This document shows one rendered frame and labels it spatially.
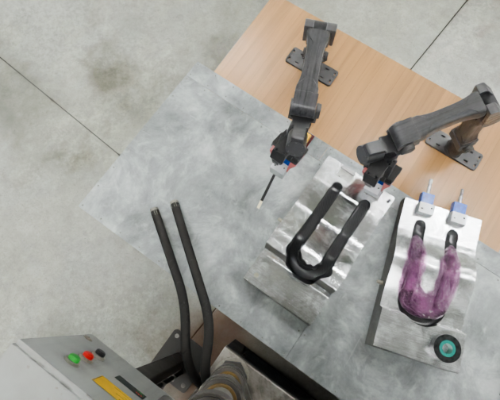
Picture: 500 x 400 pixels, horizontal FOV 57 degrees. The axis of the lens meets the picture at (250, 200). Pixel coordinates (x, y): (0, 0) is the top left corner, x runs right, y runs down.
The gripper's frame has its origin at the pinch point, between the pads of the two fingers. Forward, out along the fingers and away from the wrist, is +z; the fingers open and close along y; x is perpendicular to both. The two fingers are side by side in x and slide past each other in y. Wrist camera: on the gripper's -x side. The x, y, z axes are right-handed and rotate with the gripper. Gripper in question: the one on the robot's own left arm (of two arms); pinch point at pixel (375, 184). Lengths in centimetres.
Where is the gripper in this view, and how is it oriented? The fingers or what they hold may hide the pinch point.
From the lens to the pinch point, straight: 152.6
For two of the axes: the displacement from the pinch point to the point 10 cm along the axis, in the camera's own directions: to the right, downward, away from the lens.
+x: 6.0, -6.2, 5.0
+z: -0.4, 6.0, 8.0
